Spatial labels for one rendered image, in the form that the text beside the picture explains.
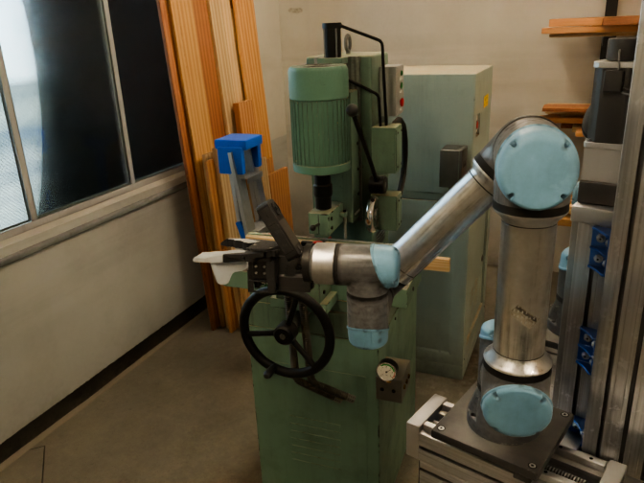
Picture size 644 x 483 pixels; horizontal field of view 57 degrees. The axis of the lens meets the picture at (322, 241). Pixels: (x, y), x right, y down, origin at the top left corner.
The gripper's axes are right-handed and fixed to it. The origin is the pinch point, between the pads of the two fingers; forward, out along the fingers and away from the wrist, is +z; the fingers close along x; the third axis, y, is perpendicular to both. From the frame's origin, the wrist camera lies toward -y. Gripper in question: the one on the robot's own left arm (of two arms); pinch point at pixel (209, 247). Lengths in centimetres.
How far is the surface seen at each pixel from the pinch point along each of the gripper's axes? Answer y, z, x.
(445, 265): 22, -42, 76
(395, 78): -35, -24, 99
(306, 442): 85, 2, 74
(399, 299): 29, -30, 63
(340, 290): 28, -12, 65
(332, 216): 8, -7, 78
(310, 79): -33, -4, 66
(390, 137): -16, -24, 92
